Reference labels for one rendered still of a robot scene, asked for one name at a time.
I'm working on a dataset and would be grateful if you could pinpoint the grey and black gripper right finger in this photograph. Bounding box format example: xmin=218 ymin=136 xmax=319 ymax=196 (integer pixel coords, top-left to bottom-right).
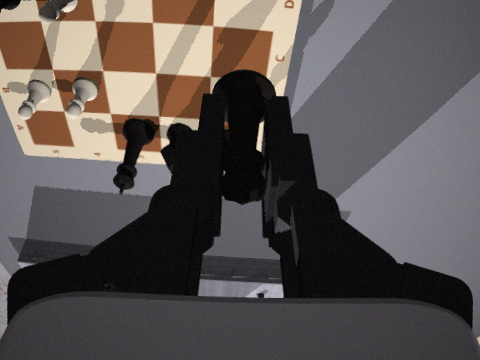
xmin=261 ymin=96 xmax=473 ymax=328

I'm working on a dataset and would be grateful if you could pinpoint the white chess pawn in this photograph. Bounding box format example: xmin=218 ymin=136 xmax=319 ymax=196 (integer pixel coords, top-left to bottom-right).
xmin=66 ymin=78 xmax=98 ymax=119
xmin=18 ymin=80 xmax=51 ymax=120
xmin=38 ymin=0 xmax=79 ymax=24

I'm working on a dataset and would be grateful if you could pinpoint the brown and cream chessboard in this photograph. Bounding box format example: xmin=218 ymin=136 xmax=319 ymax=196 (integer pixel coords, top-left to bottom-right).
xmin=0 ymin=0 xmax=302 ymax=164

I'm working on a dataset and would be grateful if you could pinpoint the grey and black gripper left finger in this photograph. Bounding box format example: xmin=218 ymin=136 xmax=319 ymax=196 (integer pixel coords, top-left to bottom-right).
xmin=7 ymin=94 xmax=225 ymax=325

